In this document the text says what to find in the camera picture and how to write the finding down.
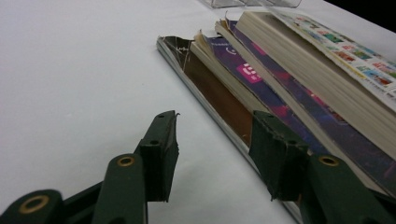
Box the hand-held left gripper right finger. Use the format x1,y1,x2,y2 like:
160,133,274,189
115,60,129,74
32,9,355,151
247,110,311,202

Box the purple cover book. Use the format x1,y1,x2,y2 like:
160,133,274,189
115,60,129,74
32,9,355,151
190,30,331,157
214,11,396,199

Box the black glossy cover book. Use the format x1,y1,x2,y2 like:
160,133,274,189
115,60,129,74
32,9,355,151
156,35,304,224

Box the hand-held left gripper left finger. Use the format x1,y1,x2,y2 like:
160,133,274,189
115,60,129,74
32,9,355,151
134,110,180,203

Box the clear acrylic book holder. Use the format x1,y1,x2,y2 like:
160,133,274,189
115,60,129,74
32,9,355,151
199,0,303,9

